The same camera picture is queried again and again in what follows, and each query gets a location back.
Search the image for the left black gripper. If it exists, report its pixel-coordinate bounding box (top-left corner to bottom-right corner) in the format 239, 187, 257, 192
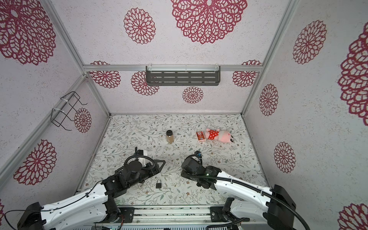
128, 159, 166, 189

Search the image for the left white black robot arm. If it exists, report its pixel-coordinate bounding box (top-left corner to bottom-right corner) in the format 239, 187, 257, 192
16, 149, 166, 230

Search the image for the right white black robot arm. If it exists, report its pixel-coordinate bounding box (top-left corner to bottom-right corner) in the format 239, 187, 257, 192
181, 151, 310, 230

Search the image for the black padlock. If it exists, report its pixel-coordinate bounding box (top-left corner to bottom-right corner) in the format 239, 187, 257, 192
156, 180, 162, 189

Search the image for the spice jar black lid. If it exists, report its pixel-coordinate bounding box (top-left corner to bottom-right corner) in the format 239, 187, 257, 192
166, 130, 174, 144

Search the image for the red playing card box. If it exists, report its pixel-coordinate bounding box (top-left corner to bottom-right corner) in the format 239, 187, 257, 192
196, 131, 206, 142

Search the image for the pink plush toy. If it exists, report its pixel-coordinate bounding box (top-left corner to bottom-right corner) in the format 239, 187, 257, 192
204, 128, 234, 143

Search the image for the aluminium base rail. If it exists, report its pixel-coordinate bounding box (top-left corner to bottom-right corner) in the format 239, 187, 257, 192
74, 205, 294, 230

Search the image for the dark grey wall shelf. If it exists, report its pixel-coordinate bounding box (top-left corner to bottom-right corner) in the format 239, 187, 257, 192
145, 66, 221, 86

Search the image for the black wire wall rack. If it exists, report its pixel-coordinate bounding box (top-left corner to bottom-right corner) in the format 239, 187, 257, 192
50, 91, 87, 131

